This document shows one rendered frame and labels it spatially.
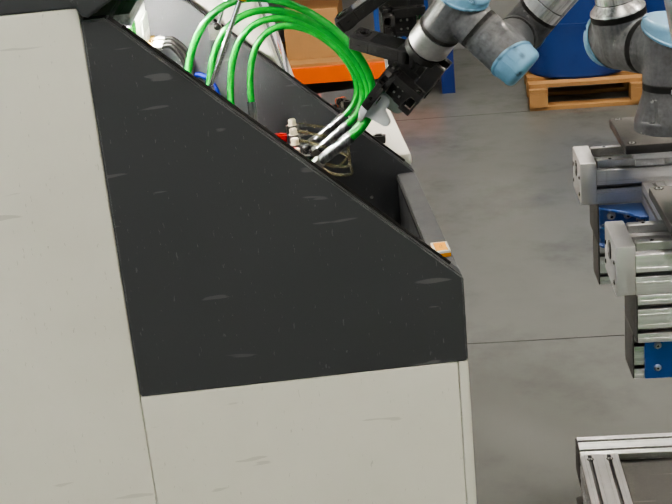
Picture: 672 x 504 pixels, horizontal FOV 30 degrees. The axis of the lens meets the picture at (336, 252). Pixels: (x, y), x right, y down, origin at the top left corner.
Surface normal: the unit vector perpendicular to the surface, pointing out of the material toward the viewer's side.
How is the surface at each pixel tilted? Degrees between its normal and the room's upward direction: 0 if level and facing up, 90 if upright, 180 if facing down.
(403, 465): 90
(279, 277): 90
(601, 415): 0
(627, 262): 90
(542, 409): 0
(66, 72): 90
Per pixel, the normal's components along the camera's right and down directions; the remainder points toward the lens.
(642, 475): -0.09, -0.94
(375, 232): 0.07, 0.33
